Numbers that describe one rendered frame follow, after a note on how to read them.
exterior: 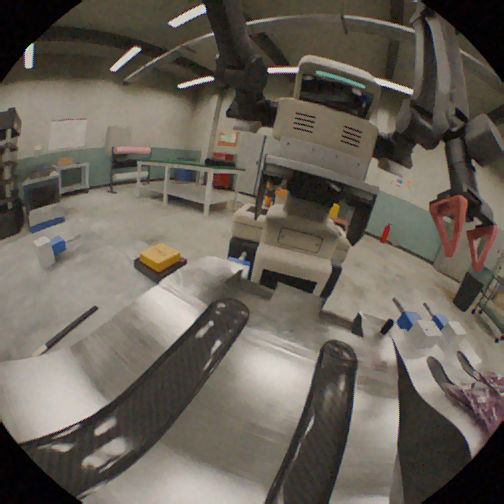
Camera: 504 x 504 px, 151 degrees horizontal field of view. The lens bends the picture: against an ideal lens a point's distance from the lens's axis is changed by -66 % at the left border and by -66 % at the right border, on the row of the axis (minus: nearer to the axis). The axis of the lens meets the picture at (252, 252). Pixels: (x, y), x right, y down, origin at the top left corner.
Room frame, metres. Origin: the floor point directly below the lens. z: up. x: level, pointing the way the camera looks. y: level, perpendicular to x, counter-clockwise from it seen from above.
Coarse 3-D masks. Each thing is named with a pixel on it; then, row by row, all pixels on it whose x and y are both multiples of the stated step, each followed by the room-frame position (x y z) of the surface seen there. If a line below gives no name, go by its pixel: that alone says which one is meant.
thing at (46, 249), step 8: (40, 240) 0.18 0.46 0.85; (48, 240) 0.19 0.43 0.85; (56, 240) 0.22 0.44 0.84; (64, 240) 0.23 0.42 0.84; (72, 240) 0.26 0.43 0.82; (40, 248) 0.16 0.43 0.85; (48, 248) 0.18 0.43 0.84; (56, 248) 0.20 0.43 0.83; (64, 248) 0.23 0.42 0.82; (40, 256) 0.16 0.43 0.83; (48, 256) 0.18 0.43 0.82; (48, 264) 0.17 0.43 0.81
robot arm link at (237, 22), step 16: (208, 0) 0.25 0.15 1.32; (224, 0) 0.26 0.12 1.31; (208, 16) 0.29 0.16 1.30; (224, 16) 0.28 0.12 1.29; (240, 16) 0.31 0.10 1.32; (224, 32) 0.32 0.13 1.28; (240, 32) 0.33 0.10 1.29; (224, 48) 0.35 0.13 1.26; (240, 48) 0.36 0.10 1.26; (224, 64) 0.41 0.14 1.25; (240, 64) 0.38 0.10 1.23; (256, 64) 0.39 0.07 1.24; (256, 80) 0.42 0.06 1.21
